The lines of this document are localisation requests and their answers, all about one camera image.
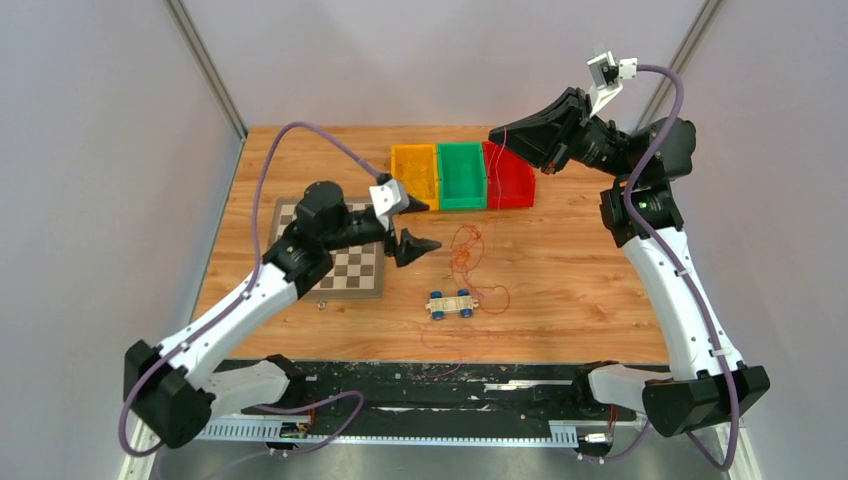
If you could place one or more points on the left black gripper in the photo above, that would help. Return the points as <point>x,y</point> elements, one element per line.
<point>410,249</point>

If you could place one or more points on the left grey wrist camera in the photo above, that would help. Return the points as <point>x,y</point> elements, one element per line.
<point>389,198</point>

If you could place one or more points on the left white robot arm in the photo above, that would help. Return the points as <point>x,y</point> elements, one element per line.
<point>175,388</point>

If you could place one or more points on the wooden chessboard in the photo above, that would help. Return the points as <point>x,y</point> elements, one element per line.
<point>357,272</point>

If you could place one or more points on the left aluminium frame post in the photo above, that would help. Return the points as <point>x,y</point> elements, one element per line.
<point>200,53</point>

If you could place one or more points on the aluminium frame post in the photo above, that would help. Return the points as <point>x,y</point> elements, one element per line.
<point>200,53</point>
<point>663,92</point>

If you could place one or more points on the right aluminium frame post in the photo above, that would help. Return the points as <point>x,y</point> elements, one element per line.
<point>663,92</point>

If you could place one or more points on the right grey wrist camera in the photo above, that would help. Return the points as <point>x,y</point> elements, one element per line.
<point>608,74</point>

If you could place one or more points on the yellow plastic bin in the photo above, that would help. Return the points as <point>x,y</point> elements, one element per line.
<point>416,167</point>

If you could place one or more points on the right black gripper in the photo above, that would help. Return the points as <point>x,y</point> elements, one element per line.
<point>549,136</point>

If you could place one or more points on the red plastic bin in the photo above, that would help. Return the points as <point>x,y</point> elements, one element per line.
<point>511,182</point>

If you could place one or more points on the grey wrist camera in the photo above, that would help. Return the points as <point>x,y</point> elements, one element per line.
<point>389,198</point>
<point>608,74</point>

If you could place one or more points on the wooden toy car blue wheels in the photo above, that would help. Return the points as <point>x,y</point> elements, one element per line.
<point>439,305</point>

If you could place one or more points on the slotted grey cable duct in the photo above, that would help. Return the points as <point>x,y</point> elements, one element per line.
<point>405,428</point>

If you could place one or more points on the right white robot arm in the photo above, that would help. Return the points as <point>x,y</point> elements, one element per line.
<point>709,381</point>

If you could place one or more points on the green plastic bin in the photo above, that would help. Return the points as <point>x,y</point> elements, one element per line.
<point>462,175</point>

